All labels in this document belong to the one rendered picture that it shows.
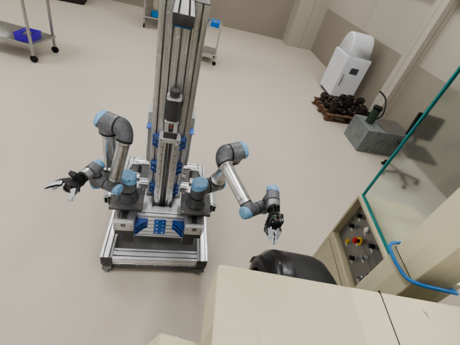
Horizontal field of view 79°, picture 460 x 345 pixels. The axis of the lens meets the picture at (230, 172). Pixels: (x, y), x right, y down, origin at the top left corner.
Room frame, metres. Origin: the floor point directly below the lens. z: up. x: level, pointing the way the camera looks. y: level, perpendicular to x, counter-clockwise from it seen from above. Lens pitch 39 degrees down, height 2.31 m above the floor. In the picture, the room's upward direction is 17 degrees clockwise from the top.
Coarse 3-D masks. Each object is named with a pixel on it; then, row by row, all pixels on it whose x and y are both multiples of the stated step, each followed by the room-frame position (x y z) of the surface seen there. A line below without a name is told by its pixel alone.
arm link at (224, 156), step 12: (216, 156) 1.36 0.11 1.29; (228, 156) 1.36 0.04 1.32; (228, 168) 1.30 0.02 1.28; (228, 180) 1.25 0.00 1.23; (240, 180) 1.27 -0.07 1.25; (240, 192) 1.19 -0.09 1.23; (240, 204) 1.14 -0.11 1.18; (252, 204) 1.15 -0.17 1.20; (240, 216) 1.10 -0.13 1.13; (252, 216) 1.10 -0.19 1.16
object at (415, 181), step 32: (448, 96) 1.40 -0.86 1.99; (416, 128) 1.44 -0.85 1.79; (448, 128) 1.27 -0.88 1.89; (416, 160) 1.30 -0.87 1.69; (448, 160) 1.15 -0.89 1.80; (384, 192) 1.32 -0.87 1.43; (416, 192) 1.16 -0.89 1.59; (448, 192) 1.04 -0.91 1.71; (384, 224) 1.18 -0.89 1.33; (416, 224) 1.04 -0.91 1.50
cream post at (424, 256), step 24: (456, 192) 0.68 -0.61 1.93; (432, 216) 0.68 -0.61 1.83; (456, 216) 0.63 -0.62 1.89; (408, 240) 0.67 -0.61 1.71; (432, 240) 0.62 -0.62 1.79; (456, 240) 0.58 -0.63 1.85; (384, 264) 0.67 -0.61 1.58; (408, 264) 0.61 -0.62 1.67; (432, 264) 0.57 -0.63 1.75; (456, 264) 0.57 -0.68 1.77; (360, 288) 0.66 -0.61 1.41; (384, 288) 0.60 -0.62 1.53; (408, 288) 0.56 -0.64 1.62
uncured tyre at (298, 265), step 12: (264, 252) 0.77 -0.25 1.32; (276, 252) 0.74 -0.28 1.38; (288, 252) 0.77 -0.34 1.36; (252, 264) 0.76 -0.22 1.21; (264, 264) 0.67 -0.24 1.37; (276, 264) 0.65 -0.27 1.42; (288, 264) 0.66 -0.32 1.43; (300, 264) 0.68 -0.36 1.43; (312, 264) 0.70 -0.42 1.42; (288, 276) 0.60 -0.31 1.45; (300, 276) 0.61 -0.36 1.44; (312, 276) 0.63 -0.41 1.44; (324, 276) 0.65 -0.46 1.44
